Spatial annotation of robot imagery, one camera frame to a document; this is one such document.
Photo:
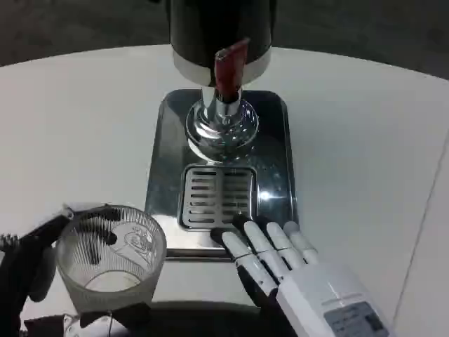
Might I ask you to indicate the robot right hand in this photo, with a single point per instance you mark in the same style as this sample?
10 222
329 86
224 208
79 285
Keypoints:
315 291

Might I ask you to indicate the clear ribbed glass cup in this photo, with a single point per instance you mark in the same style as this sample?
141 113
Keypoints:
115 267

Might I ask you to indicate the black drink dispenser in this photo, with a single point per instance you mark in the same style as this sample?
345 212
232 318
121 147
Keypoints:
196 31

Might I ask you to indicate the slotted steel tray grid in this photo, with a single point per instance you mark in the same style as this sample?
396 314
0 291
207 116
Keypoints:
214 196

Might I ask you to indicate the steel drip tray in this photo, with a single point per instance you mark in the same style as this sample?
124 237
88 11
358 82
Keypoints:
277 158

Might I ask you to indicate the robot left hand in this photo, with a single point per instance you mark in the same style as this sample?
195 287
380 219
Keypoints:
33 259

